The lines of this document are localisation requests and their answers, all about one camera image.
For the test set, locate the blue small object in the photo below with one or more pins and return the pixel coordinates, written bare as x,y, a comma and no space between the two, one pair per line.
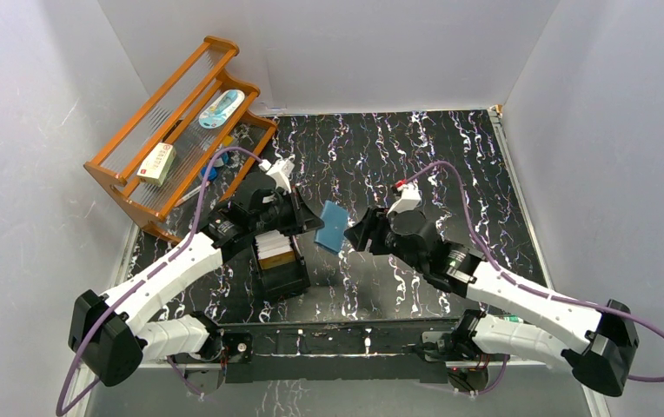
212,173

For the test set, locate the white card stack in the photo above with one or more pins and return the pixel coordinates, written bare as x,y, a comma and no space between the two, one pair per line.
272,244

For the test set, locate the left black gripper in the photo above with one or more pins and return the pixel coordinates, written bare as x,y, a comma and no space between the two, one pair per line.
298,213

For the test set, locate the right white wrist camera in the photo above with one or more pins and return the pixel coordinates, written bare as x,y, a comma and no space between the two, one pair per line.
408,197

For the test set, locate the blue card holder wallet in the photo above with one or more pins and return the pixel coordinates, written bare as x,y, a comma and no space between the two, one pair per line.
331,235

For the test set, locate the white red small box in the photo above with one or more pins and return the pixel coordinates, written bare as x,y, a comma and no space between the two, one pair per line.
155,166

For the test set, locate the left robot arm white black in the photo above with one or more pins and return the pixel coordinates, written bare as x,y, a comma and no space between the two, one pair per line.
113,334

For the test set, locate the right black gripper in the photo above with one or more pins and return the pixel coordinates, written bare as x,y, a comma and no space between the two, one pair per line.
373,225

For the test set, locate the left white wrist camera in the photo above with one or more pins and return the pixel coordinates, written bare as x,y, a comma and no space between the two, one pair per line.
279,171

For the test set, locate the orange wooden shelf rack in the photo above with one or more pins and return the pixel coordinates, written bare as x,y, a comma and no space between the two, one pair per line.
171,116

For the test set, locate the grey pen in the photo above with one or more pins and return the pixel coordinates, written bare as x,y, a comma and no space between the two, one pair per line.
188,196

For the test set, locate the green white marker pen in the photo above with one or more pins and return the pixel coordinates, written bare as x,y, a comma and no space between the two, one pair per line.
512,318

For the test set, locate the black plastic card box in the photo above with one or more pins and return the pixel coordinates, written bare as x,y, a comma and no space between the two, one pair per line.
283,276

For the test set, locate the light blue oval case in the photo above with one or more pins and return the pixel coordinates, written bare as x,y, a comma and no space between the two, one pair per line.
220,111

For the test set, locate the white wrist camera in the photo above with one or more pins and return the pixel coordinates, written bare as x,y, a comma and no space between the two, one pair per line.
408,197
279,171

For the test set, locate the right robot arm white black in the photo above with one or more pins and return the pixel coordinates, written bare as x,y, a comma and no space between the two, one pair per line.
596,344

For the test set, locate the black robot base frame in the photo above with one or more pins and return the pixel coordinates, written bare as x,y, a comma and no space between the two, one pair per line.
419,350

